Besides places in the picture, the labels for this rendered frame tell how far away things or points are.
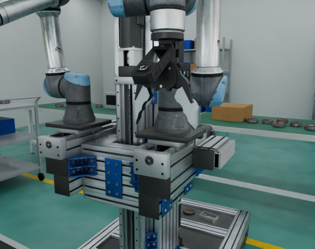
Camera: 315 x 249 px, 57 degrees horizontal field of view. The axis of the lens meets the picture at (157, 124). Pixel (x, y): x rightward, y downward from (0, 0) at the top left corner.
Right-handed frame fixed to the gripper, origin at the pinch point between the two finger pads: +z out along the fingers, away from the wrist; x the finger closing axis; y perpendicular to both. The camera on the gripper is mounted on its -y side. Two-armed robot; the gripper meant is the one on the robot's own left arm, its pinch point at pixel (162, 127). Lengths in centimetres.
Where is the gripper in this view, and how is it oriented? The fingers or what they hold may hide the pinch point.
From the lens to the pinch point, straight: 63.3
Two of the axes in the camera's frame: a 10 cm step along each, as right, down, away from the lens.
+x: -8.9, -0.8, 4.5
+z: 0.0, 9.8, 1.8
